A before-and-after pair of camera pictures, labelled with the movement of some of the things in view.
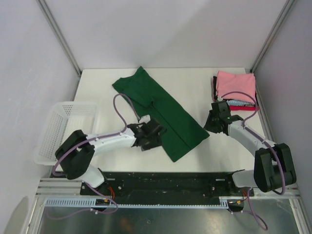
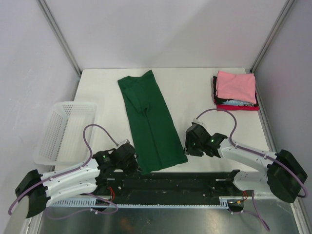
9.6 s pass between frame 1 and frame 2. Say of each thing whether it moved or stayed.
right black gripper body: moved
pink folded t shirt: stayed
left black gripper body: moved
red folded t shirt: stayed
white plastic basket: stayed
